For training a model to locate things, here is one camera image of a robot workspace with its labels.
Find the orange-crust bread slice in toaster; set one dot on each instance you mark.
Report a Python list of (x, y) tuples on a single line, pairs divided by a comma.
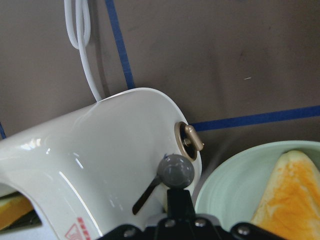
[(12, 208)]

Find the light green round plate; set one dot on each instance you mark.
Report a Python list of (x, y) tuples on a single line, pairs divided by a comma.
[(234, 189)]

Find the white two-slot toaster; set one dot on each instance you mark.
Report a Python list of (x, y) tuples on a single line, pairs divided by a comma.
[(84, 171)]

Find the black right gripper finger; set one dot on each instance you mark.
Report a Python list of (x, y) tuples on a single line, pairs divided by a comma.
[(179, 205)]

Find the triangular toast on plate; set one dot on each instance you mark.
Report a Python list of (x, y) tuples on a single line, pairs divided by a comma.
[(290, 204)]

